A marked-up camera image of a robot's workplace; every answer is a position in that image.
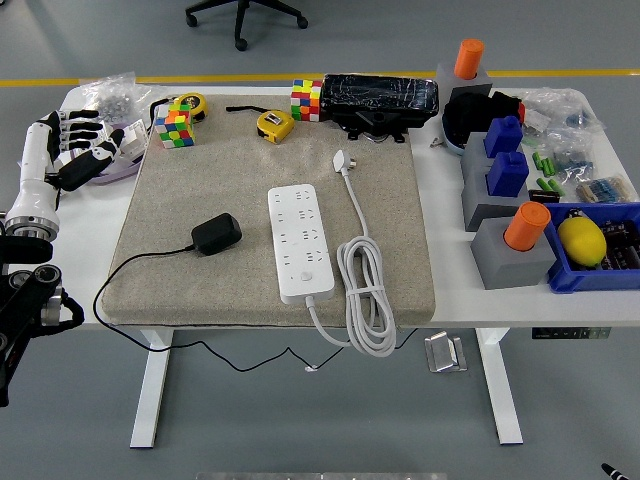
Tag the large colourful puzzle cube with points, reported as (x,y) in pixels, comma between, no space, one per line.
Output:
(306,100)

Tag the orange cylinder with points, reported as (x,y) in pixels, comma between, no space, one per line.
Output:
(467,57)
(525,225)

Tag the white power strip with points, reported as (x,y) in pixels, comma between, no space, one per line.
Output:
(300,260)

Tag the white table leg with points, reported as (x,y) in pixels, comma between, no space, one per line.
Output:
(150,400)
(502,400)

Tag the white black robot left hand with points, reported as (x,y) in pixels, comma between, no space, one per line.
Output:
(35,165)

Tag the small black component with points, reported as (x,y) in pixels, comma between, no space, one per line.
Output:
(542,196)

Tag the clear bag of screws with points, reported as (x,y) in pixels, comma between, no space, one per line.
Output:
(112,95)

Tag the grey holder block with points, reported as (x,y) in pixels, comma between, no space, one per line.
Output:
(472,152)
(505,270)
(475,86)
(480,205)

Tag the purple plastic tray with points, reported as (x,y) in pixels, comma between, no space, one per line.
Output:
(122,172)

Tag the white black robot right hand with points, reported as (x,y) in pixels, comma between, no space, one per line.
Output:
(612,472)

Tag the light blue bowl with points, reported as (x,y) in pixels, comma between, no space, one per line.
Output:
(452,145)

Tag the black film-wrapped box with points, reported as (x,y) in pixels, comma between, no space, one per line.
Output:
(380,95)

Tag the black office chair base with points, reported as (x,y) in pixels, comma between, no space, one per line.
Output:
(242,20)

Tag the yellow black tape measure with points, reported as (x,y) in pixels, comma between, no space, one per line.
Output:
(195,102)

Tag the small metal clip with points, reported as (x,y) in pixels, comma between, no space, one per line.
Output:
(437,142)

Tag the black cloth bundle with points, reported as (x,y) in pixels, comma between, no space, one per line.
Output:
(470,115)

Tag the clear bag of resistor strips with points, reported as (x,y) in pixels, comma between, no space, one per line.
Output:
(605,189)

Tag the clear bag of parts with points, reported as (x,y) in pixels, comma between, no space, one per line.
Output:
(560,107)

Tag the green cylindrical component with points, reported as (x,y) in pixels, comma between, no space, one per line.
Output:
(556,186)
(537,160)
(543,182)
(549,166)

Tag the blue plastic bin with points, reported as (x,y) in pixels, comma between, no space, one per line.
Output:
(590,282)

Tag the blue block peg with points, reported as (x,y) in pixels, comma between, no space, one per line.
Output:
(502,135)
(507,175)

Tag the black power adapter plug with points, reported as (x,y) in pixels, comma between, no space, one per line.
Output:
(217,234)

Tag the black table control panel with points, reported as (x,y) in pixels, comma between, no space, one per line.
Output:
(570,333)

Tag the grey-brown mat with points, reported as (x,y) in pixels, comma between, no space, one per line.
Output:
(225,165)

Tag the black capacitors pile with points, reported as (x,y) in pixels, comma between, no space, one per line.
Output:
(622,250)

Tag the small colourful puzzle cube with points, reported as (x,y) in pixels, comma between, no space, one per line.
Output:
(175,127)

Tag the silver metal bracket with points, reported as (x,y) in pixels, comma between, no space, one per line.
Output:
(442,352)

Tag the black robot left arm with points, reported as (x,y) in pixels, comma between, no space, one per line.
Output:
(25,300)

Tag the clear bag of blue resistors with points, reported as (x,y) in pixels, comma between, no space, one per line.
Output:
(572,155)

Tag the yellow lemon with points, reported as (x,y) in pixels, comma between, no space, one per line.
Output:
(582,242)

